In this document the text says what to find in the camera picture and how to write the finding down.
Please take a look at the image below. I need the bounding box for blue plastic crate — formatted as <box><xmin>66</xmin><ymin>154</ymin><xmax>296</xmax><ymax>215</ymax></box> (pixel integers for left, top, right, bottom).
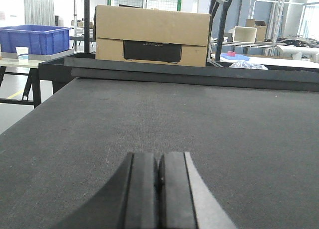
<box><xmin>0</xmin><ymin>25</ymin><xmax>70</xmax><ymax>55</ymax></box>

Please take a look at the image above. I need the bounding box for crumpled clear plastic bag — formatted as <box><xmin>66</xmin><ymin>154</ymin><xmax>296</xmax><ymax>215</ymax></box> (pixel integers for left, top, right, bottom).
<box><xmin>229</xmin><ymin>60</ymin><xmax>268</xmax><ymax>70</ymax></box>

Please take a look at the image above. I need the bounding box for small pink block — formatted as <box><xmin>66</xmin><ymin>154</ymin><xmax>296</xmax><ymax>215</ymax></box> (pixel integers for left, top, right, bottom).
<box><xmin>227</xmin><ymin>51</ymin><xmax>236</xmax><ymax>57</ymax></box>

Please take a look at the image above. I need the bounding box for white paper cup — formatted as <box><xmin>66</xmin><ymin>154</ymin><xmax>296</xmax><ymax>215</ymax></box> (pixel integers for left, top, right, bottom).
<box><xmin>15</xmin><ymin>47</ymin><xmax>29</xmax><ymax>61</ymax></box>

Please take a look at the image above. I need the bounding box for small background cardboard box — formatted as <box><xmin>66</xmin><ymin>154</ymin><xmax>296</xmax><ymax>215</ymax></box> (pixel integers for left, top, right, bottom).
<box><xmin>245</xmin><ymin>19</ymin><xmax>267</xmax><ymax>42</ymax></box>

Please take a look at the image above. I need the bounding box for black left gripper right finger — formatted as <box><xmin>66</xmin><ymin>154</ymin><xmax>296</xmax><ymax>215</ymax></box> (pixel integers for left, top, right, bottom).
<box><xmin>159</xmin><ymin>152</ymin><xmax>237</xmax><ymax>229</ymax></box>

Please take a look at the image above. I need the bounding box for large cardboard box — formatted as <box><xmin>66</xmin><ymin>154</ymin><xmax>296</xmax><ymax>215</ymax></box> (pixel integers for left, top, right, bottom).
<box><xmin>95</xmin><ymin>5</ymin><xmax>210</xmax><ymax>67</ymax></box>

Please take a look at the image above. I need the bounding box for blue flat tray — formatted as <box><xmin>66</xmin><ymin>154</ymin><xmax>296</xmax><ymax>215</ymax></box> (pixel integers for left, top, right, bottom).
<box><xmin>220</xmin><ymin>53</ymin><xmax>250</xmax><ymax>61</ymax></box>

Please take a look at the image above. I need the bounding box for white open-ended box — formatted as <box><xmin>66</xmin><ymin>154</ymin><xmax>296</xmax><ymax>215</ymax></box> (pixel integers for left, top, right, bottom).
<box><xmin>228</xmin><ymin>26</ymin><xmax>257</xmax><ymax>43</ymax></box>

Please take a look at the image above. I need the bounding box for dark conveyor belt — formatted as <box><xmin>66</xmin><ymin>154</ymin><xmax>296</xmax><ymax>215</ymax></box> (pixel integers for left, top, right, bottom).
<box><xmin>0</xmin><ymin>79</ymin><xmax>319</xmax><ymax>229</ymax></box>

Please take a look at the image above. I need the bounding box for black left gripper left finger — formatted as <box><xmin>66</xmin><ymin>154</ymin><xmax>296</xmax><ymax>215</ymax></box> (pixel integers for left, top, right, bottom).
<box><xmin>56</xmin><ymin>153</ymin><xmax>158</xmax><ymax>229</ymax></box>

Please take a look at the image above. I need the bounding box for black metal frame post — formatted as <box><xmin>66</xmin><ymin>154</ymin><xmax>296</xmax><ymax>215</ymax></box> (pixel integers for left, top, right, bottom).
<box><xmin>83</xmin><ymin>0</ymin><xmax>90</xmax><ymax>53</ymax></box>

